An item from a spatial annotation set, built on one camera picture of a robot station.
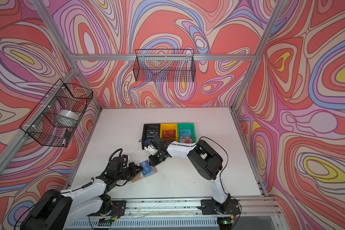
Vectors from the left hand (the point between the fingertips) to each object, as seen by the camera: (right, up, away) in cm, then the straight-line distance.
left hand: (145, 167), depth 85 cm
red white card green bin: (+28, +15, +13) cm, 34 cm away
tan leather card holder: (-2, -4, -1) cm, 5 cm away
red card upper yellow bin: (+14, +19, +16) cm, 29 cm away
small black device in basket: (-37, +21, -13) cm, 45 cm away
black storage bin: (0, +21, +17) cm, 27 cm away
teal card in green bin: (+26, +20, +16) cm, 37 cm away
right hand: (+4, 0, +3) cm, 5 cm away
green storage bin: (+27, +25, +14) cm, 39 cm away
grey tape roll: (-35, +30, -16) cm, 49 cm away
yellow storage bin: (+13, +24, +15) cm, 31 cm away
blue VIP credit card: (+1, -1, +1) cm, 2 cm away
